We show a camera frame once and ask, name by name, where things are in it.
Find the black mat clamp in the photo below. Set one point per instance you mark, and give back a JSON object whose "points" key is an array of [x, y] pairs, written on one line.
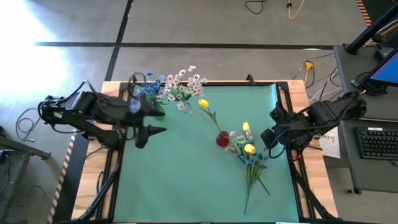
{"points": [[250, 79]]}

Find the black monitor pole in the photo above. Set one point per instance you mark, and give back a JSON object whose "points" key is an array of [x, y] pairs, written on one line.
{"points": [[367, 34]]}

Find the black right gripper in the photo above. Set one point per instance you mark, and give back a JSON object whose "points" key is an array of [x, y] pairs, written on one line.
{"points": [[283, 133]]}

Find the yellow artificial tulip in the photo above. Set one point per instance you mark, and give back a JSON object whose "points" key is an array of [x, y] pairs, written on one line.
{"points": [[203, 103], [246, 126], [249, 148]]}

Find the orange black striped tape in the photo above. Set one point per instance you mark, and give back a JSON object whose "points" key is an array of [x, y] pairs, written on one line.
{"points": [[363, 12], [63, 168]]}

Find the computer monitor blue screen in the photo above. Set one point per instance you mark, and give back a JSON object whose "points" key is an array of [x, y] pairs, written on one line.
{"points": [[388, 71]]}

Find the green table mat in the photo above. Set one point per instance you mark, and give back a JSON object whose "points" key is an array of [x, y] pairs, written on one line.
{"points": [[202, 193]]}

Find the green glass vase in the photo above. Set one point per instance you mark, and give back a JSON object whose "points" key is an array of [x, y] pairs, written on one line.
{"points": [[160, 118]]}

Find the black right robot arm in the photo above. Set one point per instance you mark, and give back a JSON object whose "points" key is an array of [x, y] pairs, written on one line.
{"points": [[326, 113]]}

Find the grey metal table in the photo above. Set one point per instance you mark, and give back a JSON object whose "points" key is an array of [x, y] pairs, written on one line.
{"points": [[21, 148]]}

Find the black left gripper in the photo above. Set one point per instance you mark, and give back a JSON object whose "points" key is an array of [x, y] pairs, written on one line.
{"points": [[141, 137]]}

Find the grey computer desk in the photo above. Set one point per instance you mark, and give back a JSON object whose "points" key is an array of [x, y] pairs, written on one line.
{"points": [[345, 68]]}

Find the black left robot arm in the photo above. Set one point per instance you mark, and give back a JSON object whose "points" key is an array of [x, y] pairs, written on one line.
{"points": [[93, 109]]}

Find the black keyboard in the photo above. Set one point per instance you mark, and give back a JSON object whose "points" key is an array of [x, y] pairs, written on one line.
{"points": [[376, 144]]}

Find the red glass vase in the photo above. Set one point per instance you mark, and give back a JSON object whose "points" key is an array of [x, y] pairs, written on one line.
{"points": [[222, 141]]}

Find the black diagonal frame strut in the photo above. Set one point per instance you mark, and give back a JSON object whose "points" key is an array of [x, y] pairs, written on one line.
{"points": [[311, 199], [104, 189]]}

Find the clear glass vase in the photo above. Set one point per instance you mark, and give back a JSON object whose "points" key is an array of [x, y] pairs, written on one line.
{"points": [[187, 109]]}

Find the black metal table frame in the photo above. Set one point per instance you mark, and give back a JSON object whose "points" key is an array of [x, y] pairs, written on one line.
{"points": [[283, 86]]}

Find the yellow power plug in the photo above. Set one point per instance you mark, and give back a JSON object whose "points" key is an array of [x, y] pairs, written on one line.
{"points": [[308, 65]]}

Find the white paper sheet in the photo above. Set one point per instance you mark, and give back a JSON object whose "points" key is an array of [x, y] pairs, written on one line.
{"points": [[332, 151]]}

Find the black floor platform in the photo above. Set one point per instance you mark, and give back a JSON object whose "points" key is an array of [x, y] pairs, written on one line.
{"points": [[74, 174]]}

